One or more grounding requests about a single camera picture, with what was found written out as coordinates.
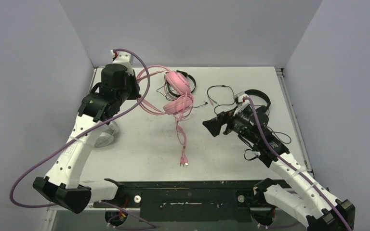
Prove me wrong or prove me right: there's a small black on-ear headphones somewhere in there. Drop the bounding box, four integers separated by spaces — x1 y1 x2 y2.
156 70 197 102

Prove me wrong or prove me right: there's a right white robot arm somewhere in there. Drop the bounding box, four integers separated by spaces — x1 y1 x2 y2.
202 108 355 231

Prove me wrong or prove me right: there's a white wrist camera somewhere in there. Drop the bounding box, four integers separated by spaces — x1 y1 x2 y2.
110 49 133 69
233 91 248 104

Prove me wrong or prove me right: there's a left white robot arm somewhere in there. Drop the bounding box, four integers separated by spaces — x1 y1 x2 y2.
33 64 141 214

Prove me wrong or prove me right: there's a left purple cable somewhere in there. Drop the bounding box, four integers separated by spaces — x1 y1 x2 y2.
9 48 151 209

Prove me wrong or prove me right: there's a black headset with microphone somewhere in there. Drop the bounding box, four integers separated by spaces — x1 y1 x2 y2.
207 85 292 145

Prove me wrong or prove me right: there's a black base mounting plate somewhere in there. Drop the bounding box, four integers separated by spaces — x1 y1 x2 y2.
93 180 272 222

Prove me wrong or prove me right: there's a pink headset with cable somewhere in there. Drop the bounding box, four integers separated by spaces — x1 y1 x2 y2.
136 65 194 167

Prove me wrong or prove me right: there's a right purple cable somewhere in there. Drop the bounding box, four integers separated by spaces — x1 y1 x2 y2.
244 96 353 231

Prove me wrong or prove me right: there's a purple cable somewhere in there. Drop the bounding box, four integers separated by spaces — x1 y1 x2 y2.
9 48 151 209
244 96 353 231

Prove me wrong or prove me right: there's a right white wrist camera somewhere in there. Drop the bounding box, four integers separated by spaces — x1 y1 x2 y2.
233 91 248 104

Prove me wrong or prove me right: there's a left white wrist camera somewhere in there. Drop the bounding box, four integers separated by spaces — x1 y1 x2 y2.
110 49 133 69

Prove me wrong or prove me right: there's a white grey gaming headset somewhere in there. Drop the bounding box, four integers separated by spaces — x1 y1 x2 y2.
94 122 119 148

